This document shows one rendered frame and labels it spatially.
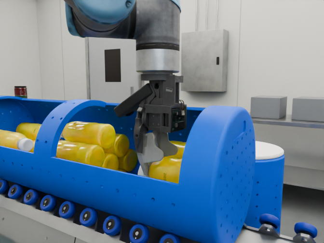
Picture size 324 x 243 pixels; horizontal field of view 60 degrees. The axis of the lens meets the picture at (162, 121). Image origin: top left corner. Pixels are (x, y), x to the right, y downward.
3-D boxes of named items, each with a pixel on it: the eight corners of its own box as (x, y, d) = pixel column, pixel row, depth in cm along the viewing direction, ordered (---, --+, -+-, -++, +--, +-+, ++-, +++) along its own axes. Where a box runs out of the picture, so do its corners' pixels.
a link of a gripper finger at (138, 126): (137, 153, 56) (141, 109, 56) (131, 152, 57) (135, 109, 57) (150, 153, 60) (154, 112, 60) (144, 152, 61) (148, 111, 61)
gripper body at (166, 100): (168, 136, 54) (169, 73, 53) (133, 132, 59) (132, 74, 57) (186, 131, 61) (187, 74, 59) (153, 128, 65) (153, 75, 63)
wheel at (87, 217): (96, 208, 66) (101, 210, 68) (83, 204, 69) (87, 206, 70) (88, 227, 64) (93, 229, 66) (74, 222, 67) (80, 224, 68)
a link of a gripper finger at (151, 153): (157, 181, 55) (162, 133, 55) (133, 175, 58) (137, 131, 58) (165, 179, 58) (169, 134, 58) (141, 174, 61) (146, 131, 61)
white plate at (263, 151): (228, 137, 126) (228, 139, 126) (193, 148, 105) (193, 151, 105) (293, 146, 108) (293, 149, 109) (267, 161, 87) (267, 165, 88)
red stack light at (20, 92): (19, 95, 149) (18, 87, 149) (11, 95, 152) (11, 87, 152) (30, 95, 155) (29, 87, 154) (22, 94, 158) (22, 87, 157)
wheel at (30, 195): (37, 189, 78) (42, 192, 79) (27, 186, 80) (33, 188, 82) (28, 205, 76) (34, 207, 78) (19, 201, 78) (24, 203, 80)
